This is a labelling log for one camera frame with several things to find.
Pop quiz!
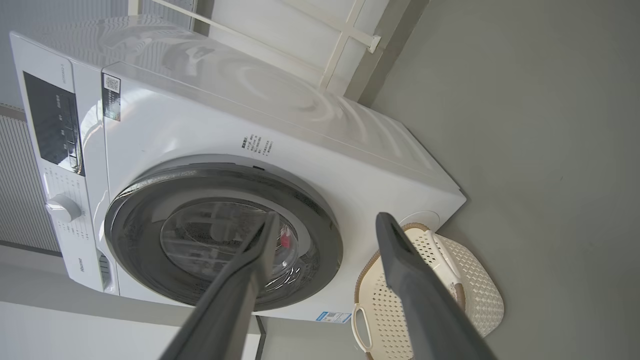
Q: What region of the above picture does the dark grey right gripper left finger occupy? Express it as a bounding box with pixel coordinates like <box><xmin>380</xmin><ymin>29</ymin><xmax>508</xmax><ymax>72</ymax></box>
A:
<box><xmin>159</xmin><ymin>211</ymin><xmax>281</xmax><ymax>360</ymax></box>

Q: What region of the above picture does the black washing machine display panel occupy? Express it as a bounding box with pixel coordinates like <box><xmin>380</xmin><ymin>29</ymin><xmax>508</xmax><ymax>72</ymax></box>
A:
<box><xmin>22</xmin><ymin>71</ymin><xmax>86</xmax><ymax>177</ymax></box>

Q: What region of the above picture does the QR code sticker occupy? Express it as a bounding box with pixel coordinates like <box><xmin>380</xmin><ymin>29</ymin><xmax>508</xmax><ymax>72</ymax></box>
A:
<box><xmin>101</xmin><ymin>73</ymin><xmax>122</xmax><ymax>122</ymax></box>

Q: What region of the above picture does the grey ribbed panel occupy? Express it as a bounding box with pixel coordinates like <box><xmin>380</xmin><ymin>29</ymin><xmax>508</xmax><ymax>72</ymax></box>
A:
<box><xmin>0</xmin><ymin>114</ymin><xmax>62</xmax><ymax>252</ymax></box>

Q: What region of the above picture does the blue energy label sticker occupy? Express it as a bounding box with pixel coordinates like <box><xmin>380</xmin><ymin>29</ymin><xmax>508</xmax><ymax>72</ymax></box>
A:
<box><xmin>315</xmin><ymin>311</ymin><xmax>352</xmax><ymax>324</ymax></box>

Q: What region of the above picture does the cream perforated laundry basket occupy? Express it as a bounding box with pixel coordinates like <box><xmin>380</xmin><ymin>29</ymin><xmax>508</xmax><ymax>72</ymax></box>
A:
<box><xmin>351</xmin><ymin>222</ymin><xmax>505</xmax><ymax>360</ymax></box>

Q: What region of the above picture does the white front-load washing machine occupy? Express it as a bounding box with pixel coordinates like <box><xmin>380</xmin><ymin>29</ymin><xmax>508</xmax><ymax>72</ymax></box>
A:
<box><xmin>9</xmin><ymin>15</ymin><xmax>467</xmax><ymax>325</ymax></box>

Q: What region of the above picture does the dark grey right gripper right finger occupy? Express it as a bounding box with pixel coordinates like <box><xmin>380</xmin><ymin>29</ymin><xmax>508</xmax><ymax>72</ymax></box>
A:
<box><xmin>375</xmin><ymin>212</ymin><xmax>497</xmax><ymax>360</ymax></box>

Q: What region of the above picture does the white metal rack frame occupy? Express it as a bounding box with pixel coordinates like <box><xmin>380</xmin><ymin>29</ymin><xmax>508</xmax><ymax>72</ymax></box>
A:
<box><xmin>127</xmin><ymin>0</ymin><xmax>382</xmax><ymax>96</ymax></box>

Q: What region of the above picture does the round glass washing machine door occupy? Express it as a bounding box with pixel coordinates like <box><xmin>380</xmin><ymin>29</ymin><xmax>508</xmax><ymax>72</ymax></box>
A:
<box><xmin>104</xmin><ymin>162</ymin><xmax>344</xmax><ymax>312</ymax></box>

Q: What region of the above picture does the white washing machine dial knob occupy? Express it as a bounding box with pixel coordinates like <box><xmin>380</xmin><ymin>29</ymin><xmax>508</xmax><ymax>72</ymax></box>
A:
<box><xmin>46</xmin><ymin>194</ymin><xmax>82</xmax><ymax>224</ymax></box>

